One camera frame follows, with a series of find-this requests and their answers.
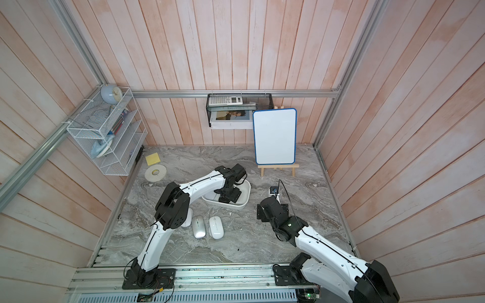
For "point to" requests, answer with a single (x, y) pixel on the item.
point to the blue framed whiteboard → (275, 136)
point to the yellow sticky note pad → (153, 159)
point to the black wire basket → (236, 110)
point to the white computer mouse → (216, 227)
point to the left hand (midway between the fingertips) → (227, 196)
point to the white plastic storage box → (212, 198)
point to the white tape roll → (155, 173)
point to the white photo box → (232, 119)
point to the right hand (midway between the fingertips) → (268, 204)
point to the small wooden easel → (293, 166)
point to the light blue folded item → (101, 146)
